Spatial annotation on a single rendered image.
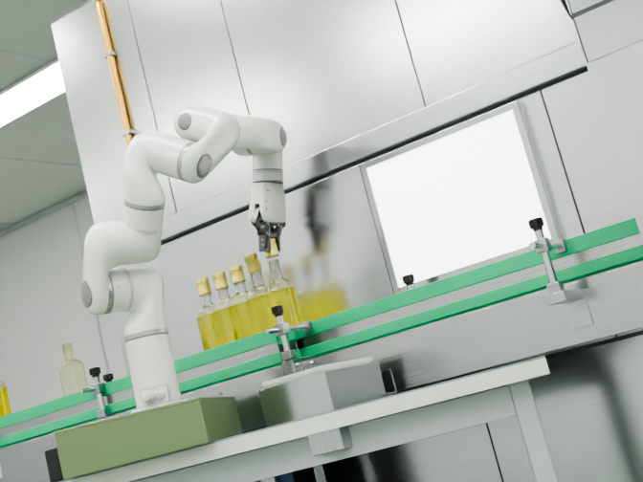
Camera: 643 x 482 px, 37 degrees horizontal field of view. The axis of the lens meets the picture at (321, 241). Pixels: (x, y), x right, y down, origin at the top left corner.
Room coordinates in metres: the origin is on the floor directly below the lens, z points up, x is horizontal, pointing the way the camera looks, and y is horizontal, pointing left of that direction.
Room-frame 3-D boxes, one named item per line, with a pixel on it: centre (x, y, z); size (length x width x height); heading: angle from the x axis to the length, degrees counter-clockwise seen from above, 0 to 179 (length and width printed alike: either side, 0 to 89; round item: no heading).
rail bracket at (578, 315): (1.90, -0.43, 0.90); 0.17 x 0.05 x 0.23; 149
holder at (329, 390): (2.11, 0.06, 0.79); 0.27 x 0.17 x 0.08; 149
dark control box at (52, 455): (2.53, 0.77, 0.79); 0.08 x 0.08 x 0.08; 59
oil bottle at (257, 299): (2.41, 0.18, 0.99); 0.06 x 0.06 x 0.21; 59
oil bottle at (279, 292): (2.38, 0.13, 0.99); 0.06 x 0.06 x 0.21; 60
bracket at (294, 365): (2.24, 0.12, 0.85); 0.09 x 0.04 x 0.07; 149
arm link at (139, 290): (2.07, 0.42, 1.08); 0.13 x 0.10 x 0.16; 127
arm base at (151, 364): (2.06, 0.42, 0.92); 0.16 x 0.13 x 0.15; 5
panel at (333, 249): (2.38, -0.13, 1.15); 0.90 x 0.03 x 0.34; 59
